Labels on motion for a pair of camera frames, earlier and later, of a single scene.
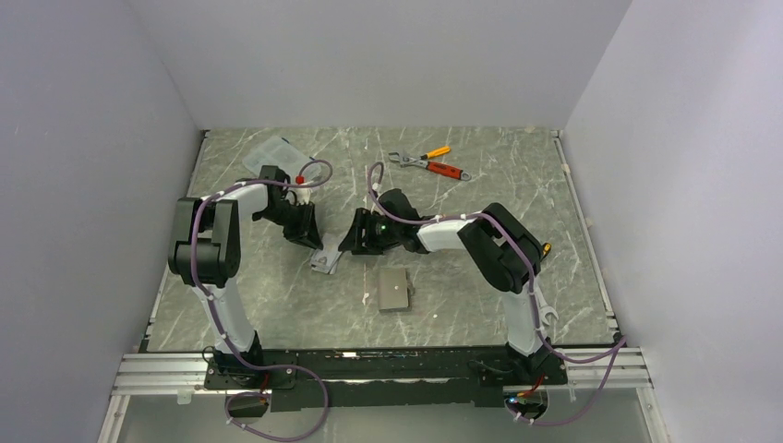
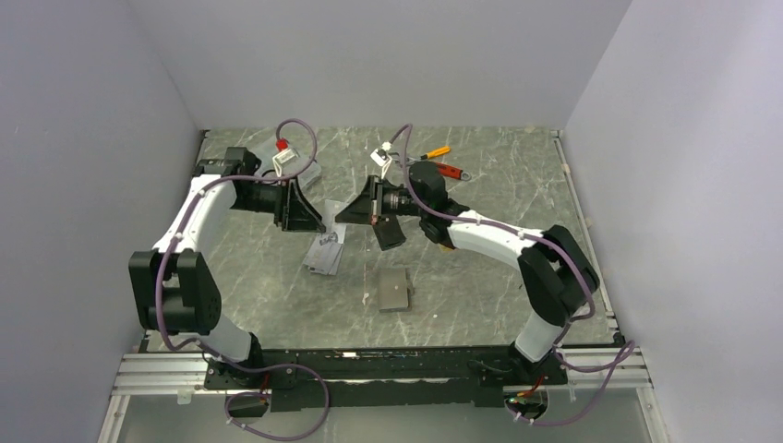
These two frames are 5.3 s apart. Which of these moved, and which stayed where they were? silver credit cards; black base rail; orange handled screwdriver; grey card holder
Moved: silver credit cards
Stayed: grey card holder; black base rail; orange handled screwdriver
